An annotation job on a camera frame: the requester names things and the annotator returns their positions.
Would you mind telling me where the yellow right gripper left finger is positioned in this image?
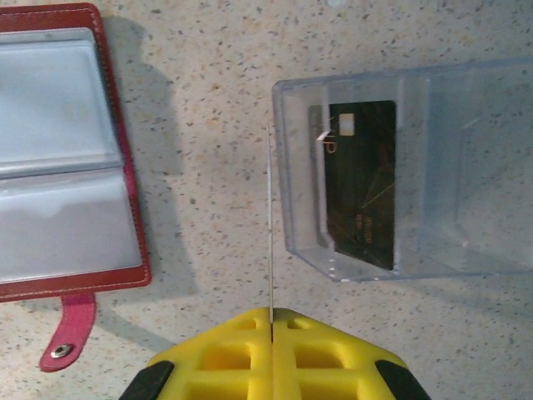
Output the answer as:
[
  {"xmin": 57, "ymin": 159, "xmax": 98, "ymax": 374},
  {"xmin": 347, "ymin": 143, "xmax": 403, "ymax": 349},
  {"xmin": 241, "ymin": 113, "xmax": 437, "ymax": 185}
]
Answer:
[{"xmin": 118, "ymin": 307, "xmax": 275, "ymax": 400}]

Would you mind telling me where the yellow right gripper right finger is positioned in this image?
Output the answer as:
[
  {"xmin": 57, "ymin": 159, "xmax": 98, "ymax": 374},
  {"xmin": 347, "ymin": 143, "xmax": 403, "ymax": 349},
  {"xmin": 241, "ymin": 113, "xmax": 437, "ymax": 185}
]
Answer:
[{"xmin": 271, "ymin": 307, "xmax": 432, "ymax": 400}]

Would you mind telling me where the white plastic card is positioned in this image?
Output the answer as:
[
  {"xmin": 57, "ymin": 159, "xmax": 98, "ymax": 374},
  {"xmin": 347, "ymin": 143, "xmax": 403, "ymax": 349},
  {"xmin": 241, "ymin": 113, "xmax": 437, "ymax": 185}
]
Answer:
[{"xmin": 264, "ymin": 126, "xmax": 276, "ymax": 325}]

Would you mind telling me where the black VIP card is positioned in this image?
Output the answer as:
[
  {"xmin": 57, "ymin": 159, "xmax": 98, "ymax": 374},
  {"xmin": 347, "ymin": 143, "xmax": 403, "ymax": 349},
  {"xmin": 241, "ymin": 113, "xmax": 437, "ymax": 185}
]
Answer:
[{"xmin": 307, "ymin": 99, "xmax": 396, "ymax": 272}]

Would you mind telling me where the red leather card holder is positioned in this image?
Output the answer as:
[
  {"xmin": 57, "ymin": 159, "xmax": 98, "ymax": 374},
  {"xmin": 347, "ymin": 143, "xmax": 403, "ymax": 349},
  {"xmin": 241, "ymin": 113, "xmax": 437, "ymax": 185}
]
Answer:
[{"xmin": 0, "ymin": 2, "xmax": 153, "ymax": 374}]

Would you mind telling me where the clear plastic card box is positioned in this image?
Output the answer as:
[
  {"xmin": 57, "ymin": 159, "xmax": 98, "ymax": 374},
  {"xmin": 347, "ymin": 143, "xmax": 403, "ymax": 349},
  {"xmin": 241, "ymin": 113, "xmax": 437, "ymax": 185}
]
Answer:
[{"xmin": 271, "ymin": 56, "xmax": 533, "ymax": 284}]

